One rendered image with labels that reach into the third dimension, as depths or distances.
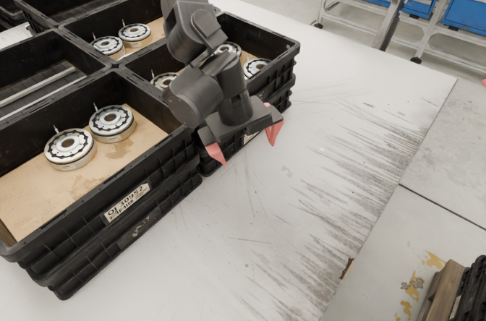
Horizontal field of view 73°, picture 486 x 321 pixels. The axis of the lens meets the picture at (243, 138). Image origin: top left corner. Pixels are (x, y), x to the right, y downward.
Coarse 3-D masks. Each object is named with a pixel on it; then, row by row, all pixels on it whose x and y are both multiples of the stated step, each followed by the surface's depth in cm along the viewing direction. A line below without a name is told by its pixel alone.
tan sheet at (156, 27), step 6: (162, 18) 120; (150, 24) 117; (156, 24) 117; (162, 24) 117; (156, 30) 114; (162, 30) 114; (156, 36) 111; (162, 36) 111; (150, 42) 109; (126, 48) 106; (132, 48) 106; (138, 48) 106
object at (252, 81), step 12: (228, 12) 102; (252, 24) 97; (276, 36) 93; (156, 48) 88; (132, 60) 84; (276, 60) 84; (288, 60) 88; (132, 72) 81; (264, 72) 81; (144, 84) 78; (252, 84) 79; (216, 108) 73; (204, 120) 71
